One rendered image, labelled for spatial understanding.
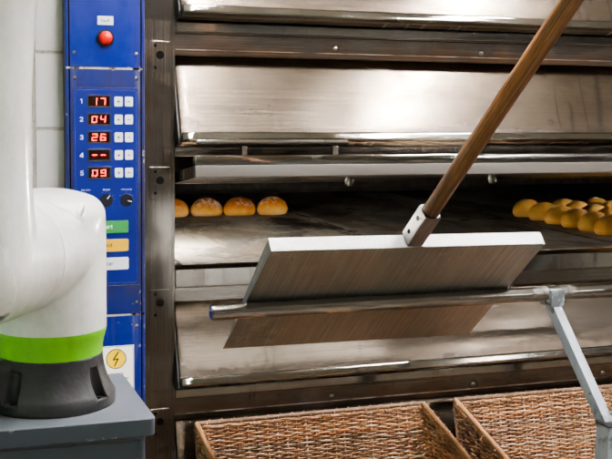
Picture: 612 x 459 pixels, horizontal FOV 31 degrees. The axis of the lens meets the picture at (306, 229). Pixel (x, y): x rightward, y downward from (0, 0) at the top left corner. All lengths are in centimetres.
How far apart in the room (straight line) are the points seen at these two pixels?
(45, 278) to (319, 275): 94
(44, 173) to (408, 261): 76
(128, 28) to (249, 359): 75
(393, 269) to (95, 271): 91
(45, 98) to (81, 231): 108
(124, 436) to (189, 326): 118
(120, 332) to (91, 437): 110
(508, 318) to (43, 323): 164
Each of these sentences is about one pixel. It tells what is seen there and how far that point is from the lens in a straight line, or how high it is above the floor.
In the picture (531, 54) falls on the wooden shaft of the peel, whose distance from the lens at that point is 168.
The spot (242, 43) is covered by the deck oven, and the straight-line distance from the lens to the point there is 240.
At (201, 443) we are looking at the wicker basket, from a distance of 240.
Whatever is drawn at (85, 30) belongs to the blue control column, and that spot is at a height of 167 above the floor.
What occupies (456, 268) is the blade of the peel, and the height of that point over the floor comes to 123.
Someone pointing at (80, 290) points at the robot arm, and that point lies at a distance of 127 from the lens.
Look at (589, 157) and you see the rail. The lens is 261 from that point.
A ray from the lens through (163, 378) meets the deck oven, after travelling 244.
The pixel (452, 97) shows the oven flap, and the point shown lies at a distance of 259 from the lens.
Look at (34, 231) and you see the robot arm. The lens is 116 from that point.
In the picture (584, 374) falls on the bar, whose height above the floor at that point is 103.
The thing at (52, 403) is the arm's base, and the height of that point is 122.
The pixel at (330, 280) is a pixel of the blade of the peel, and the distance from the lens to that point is 206.
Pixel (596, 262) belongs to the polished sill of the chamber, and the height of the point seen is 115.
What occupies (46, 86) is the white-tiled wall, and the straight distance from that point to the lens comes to 231.
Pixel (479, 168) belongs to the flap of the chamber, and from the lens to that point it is 246.
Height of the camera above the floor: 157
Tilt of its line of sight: 7 degrees down
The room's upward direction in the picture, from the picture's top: 1 degrees clockwise
